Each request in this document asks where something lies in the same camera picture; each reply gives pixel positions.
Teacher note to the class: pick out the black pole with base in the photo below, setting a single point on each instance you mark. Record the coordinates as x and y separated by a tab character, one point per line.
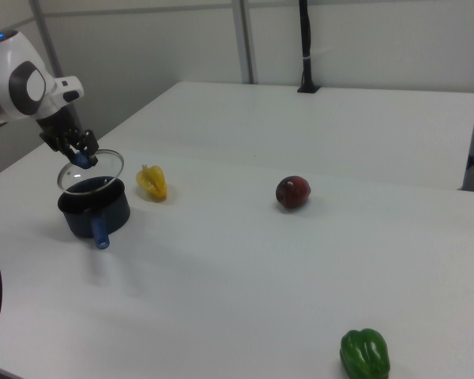
306	47

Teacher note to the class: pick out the dark red apple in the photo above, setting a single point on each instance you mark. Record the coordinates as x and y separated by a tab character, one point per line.
294	193

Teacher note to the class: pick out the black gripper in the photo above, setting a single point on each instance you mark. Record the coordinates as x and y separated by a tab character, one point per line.
55	130

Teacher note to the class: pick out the green bell pepper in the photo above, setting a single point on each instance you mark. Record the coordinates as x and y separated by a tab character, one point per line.
363	355

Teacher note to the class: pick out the grey partition frame post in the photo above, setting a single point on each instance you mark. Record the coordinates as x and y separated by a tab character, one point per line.
243	39
53	59

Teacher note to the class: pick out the yellow bell pepper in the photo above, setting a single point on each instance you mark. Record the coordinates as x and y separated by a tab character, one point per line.
154	183

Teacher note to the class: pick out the glass lid with blue knob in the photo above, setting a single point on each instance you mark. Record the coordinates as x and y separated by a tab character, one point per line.
102	169

